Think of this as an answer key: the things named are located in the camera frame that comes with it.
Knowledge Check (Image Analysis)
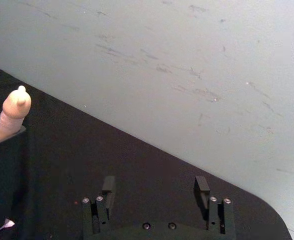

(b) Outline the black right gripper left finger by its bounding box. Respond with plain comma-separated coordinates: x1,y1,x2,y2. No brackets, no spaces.
81,175,116,235

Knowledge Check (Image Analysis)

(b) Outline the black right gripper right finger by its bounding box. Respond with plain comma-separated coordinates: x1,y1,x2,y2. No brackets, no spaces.
193,175,235,236

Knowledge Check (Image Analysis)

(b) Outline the black table cloth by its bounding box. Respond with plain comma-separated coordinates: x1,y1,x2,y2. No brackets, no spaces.
0,63,294,240

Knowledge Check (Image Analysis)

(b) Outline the small white plastic piece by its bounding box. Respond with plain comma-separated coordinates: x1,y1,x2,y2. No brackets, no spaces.
0,218,16,231

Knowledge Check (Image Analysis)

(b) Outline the black rack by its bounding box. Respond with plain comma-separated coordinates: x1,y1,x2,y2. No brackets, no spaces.
0,105,28,233

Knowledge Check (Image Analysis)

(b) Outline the orange tool handle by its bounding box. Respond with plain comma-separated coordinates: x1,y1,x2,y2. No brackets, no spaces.
0,85,32,145

